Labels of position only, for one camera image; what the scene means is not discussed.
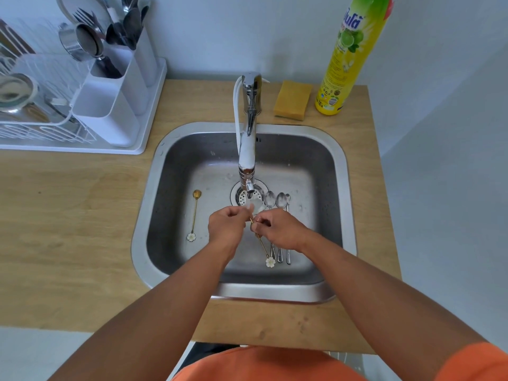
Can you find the person's left hand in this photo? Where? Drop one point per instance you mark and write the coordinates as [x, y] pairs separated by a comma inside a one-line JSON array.
[[226, 230]]

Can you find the person's right hand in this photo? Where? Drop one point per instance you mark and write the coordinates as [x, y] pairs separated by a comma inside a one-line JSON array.
[[283, 230]]

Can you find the silver steel spoon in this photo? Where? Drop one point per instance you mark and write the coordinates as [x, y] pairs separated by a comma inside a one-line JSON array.
[[270, 199], [281, 201]]

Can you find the chrome faucet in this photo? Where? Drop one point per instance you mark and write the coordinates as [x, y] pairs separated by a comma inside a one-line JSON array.
[[247, 152]]

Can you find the white cutlery holder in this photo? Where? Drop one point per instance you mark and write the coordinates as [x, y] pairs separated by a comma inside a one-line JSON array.
[[105, 122]]

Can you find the person's right forearm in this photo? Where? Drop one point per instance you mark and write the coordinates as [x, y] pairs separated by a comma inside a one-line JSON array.
[[373, 301]]

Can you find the person's left forearm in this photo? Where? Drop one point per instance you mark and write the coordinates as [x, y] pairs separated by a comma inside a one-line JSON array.
[[147, 325]]

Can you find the steel sink drain strainer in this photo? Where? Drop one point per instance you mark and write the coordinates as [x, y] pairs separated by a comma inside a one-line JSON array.
[[240, 196]]

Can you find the stainless steel sink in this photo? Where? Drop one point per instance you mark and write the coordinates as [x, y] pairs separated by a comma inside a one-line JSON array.
[[317, 166]]

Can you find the dark trousers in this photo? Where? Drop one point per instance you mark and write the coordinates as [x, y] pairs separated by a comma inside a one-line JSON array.
[[198, 353]]

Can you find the yellow sponge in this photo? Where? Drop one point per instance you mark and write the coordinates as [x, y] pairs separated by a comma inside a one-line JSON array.
[[293, 99]]

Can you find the orange shirt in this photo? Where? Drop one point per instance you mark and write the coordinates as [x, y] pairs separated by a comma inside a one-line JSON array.
[[258, 367]]

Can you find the white plastic drain tray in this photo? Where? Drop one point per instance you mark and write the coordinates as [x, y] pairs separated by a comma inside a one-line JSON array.
[[150, 103]]

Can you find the yellow dish soap bottle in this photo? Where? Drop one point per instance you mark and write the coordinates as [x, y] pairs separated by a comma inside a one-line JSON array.
[[341, 75]]

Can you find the steel utensil with white grip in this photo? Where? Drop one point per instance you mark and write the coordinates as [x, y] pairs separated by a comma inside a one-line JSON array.
[[59, 102]]

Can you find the dark utensil head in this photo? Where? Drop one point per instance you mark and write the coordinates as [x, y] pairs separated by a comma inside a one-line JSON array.
[[114, 33]]

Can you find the steel fork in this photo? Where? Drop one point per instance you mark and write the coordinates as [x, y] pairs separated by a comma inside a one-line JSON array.
[[84, 16], [128, 1]]

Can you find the brown wooden panel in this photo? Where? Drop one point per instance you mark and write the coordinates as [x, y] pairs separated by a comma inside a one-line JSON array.
[[8, 31]]

